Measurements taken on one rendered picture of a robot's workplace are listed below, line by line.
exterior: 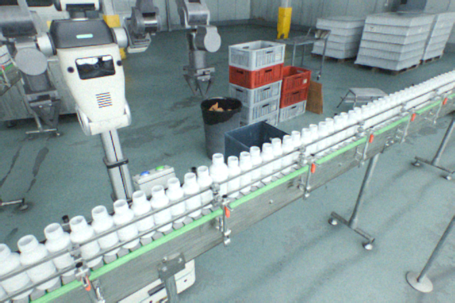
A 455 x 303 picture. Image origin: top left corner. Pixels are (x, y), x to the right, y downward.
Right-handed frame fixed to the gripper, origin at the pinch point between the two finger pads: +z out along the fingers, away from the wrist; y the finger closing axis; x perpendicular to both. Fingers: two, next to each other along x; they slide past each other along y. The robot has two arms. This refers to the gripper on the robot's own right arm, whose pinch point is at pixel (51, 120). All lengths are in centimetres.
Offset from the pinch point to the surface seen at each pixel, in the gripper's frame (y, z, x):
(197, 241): 21, 49, 31
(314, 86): -164, 93, 339
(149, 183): 2.8, 29.8, 22.3
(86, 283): 29.4, 31.8, -5.1
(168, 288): 17, 72, 19
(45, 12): -352, -5, 38
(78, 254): 20.7, 30.3, -4.9
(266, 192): 21, 42, 65
